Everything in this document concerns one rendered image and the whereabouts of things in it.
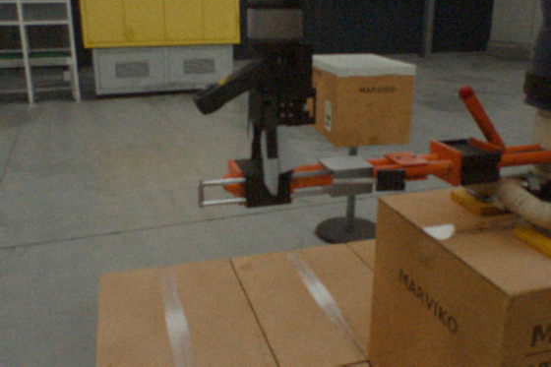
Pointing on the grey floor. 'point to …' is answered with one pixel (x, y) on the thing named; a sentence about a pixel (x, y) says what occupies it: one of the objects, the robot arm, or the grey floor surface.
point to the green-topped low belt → (37, 65)
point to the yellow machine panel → (157, 21)
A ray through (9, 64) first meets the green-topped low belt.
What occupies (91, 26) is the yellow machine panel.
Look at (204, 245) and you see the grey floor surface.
